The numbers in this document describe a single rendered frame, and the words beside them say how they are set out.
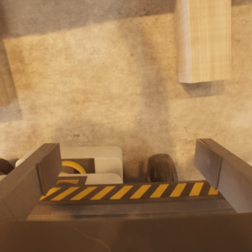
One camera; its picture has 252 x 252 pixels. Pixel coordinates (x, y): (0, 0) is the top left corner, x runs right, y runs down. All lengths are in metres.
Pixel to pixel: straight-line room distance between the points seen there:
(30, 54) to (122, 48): 0.26
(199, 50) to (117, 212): 0.37
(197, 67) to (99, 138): 0.33
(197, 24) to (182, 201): 0.37
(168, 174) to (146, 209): 0.19
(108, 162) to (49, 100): 0.26
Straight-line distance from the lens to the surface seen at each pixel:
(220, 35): 0.49
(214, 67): 0.48
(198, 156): 0.17
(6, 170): 0.65
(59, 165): 0.17
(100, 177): 0.36
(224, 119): 0.63
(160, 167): 0.46
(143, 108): 0.54
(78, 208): 0.27
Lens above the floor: 0.53
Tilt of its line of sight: 75 degrees down
